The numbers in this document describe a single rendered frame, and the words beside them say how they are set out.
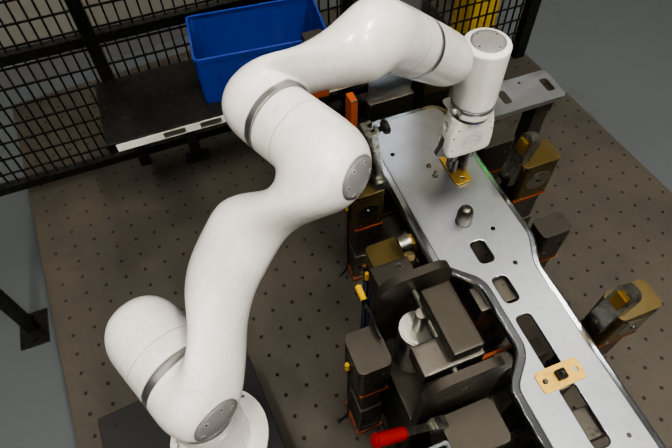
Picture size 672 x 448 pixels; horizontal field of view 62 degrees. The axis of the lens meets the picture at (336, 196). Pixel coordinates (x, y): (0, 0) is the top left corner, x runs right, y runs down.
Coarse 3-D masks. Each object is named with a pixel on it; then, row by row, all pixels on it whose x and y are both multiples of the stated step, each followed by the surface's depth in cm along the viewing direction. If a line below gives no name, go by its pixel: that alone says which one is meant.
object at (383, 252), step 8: (384, 240) 104; (392, 240) 103; (368, 248) 103; (376, 248) 103; (384, 248) 103; (392, 248) 102; (368, 256) 102; (376, 256) 102; (384, 256) 102; (392, 256) 102; (400, 256) 101; (408, 256) 101; (368, 264) 103; (376, 264) 101; (368, 272) 105; (368, 280) 104; (368, 288) 110; (368, 296) 110; (368, 320) 119; (360, 328) 129
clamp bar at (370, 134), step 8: (384, 120) 101; (360, 128) 102; (368, 128) 101; (376, 128) 101; (384, 128) 101; (368, 136) 100; (376, 136) 100; (368, 144) 101; (376, 144) 102; (376, 152) 104; (376, 160) 106; (376, 168) 108; (376, 176) 110
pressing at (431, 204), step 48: (384, 144) 127; (432, 144) 126; (432, 192) 119; (480, 192) 118; (432, 240) 112; (480, 240) 112; (528, 240) 111; (480, 288) 105; (528, 288) 105; (576, 336) 99; (528, 384) 94; (576, 384) 94; (576, 432) 90; (624, 432) 90
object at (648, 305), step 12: (648, 288) 100; (600, 300) 100; (648, 300) 98; (660, 300) 98; (636, 312) 97; (648, 312) 98; (588, 324) 106; (612, 324) 99; (624, 324) 98; (636, 324) 102; (600, 336) 103; (612, 336) 102; (624, 336) 107; (600, 348) 110; (552, 360) 125
